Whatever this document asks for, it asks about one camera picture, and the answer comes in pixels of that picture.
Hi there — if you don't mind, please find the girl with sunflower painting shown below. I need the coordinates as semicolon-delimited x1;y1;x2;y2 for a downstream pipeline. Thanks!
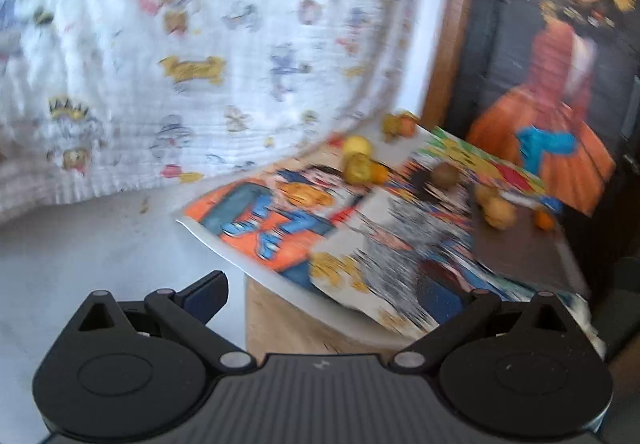
466;0;639;214

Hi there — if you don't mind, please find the green yellow pear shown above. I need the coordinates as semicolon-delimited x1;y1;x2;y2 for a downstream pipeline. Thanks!
343;152;372;186

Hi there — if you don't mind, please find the anime character drawing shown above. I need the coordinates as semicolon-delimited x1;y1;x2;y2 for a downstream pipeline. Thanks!
309;166;535;340

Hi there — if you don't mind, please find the striped pepino melon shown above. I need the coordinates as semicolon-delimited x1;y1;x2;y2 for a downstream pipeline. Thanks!
483;197;516;230

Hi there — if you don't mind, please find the orange blue cartoon drawing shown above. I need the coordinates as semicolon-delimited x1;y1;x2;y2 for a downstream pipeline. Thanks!
183;164;371;291

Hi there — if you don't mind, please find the small orange kumquat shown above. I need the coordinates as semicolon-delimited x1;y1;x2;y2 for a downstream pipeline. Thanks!
533;207;555;232

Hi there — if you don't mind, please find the metal tray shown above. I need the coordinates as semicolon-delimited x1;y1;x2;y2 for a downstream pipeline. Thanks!
470;197;590;298

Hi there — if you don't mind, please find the white cartoon print cloth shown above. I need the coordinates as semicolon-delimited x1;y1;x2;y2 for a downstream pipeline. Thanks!
1;0;416;221

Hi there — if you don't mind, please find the yellow lemon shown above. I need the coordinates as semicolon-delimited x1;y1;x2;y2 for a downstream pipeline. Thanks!
342;135;373;158

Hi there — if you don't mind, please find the red apple at back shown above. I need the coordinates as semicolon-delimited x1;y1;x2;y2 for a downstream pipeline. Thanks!
398;115;418;138

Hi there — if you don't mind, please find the large orange mandarin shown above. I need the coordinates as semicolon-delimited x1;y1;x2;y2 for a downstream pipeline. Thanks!
370;162;390;185

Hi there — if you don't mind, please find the brown wooden frame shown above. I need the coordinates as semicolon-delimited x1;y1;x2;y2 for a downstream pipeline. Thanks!
421;0;472;130

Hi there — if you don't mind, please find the brown kiwi with sticker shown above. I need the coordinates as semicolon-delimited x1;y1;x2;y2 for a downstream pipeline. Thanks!
430;162;460;192

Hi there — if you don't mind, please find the green lemon at back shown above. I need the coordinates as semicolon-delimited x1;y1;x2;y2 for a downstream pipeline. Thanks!
382;114;400;143

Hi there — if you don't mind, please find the Winnie the Pooh drawing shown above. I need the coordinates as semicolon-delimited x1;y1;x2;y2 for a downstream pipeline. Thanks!
413;128;562;213

